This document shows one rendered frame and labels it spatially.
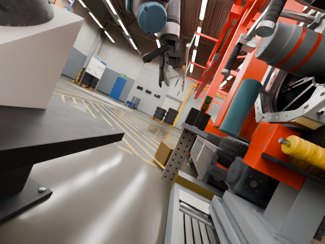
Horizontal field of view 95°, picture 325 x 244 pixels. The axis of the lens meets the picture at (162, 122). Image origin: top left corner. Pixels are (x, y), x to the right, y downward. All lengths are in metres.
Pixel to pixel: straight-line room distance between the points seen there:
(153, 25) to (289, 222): 0.79
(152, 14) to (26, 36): 0.32
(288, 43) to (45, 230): 0.94
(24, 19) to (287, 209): 0.91
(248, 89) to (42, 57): 0.72
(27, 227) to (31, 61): 0.44
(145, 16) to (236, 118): 0.51
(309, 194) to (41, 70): 0.88
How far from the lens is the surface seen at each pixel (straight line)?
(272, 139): 0.62
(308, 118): 0.59
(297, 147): 0.55
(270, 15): 0.55
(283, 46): 0.70
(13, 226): 0.62
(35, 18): 0.50
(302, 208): 0.74
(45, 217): 0.64
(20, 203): 0.66
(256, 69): 1.16
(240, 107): 0.73
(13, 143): 0.31
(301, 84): 0.91
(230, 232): 0.70
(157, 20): 0.56
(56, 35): 0.51
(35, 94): 0.52
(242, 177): 0.90
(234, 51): 0.87
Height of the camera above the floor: 0.43
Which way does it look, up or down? 2 degrees down
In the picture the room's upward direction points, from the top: 25 degrees clockwise
